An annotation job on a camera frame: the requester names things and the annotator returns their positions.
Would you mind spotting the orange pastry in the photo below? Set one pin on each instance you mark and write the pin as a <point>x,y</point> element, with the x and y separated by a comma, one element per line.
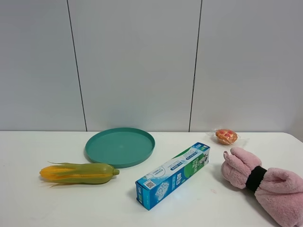
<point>226,137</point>

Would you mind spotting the teal round plastic plate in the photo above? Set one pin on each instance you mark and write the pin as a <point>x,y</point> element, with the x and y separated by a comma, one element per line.
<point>120,147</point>

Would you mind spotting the blue green toothpaste box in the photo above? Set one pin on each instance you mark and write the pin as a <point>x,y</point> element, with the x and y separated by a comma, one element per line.
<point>162,181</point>

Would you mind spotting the toy corn cob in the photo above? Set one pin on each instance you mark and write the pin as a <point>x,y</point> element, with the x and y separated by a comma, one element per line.
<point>69,173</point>

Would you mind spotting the black elastic band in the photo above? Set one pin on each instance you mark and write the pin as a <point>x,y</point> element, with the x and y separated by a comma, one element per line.
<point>255,178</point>

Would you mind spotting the pink fluffy towel roll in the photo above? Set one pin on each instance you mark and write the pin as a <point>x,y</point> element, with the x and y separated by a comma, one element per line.
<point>280,193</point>

